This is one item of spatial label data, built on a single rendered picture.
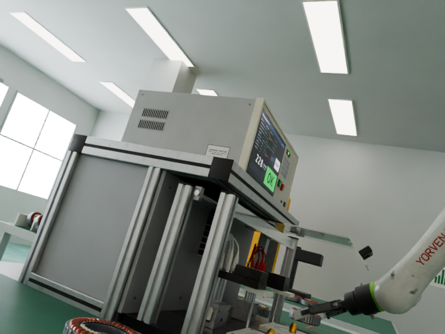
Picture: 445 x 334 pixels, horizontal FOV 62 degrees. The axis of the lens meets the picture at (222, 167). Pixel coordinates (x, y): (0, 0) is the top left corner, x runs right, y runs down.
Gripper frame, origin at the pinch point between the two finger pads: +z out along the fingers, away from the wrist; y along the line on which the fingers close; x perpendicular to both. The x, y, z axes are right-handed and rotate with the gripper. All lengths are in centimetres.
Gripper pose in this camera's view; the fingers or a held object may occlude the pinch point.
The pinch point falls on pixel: (305, 315)
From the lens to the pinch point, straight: 147.0
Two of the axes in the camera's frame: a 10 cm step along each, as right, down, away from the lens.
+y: 6.1, 3.5, 7.1
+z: -7.8, 4.2, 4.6
